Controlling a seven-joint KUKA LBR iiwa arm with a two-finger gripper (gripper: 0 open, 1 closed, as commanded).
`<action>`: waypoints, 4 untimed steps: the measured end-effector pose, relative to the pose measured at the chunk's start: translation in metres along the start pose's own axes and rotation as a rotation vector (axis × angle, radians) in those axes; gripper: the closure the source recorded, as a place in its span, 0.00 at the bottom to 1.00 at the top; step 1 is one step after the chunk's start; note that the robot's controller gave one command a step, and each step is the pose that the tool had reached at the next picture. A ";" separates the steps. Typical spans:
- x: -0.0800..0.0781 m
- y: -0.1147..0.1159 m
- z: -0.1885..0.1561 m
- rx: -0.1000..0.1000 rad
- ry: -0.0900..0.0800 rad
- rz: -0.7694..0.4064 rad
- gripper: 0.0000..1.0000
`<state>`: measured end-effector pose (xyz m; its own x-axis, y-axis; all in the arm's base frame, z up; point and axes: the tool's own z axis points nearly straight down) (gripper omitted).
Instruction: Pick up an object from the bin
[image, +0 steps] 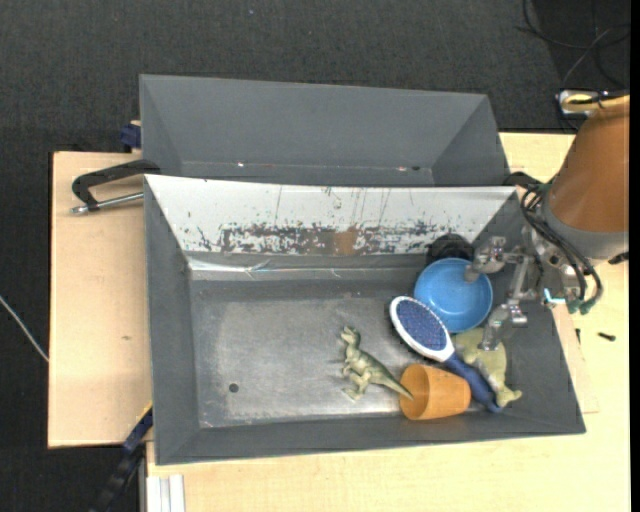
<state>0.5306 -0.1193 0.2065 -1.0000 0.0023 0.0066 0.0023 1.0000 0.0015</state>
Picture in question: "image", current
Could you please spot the blue bowl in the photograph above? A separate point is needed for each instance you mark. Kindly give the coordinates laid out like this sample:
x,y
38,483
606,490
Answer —
x,y
450,300

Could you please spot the orange cup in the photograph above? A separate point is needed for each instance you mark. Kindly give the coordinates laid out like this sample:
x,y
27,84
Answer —
x,y
442,395

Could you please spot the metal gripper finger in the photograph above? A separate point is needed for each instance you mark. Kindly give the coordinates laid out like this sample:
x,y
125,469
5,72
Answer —
x,y
507,317
492,252

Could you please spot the green toy dinosaur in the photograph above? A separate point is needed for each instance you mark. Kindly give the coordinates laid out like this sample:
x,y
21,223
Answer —
x,y
361,361

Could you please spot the grey metal bin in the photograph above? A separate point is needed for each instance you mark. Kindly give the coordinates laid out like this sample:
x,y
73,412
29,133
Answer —
x,y
280,350

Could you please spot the yellow-green toy animal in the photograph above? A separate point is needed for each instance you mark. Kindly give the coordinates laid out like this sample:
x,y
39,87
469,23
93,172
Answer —
x,y
492,367

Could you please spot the white and blue hairbrush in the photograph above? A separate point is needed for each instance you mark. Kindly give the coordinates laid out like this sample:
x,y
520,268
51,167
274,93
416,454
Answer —
x,y
420,325

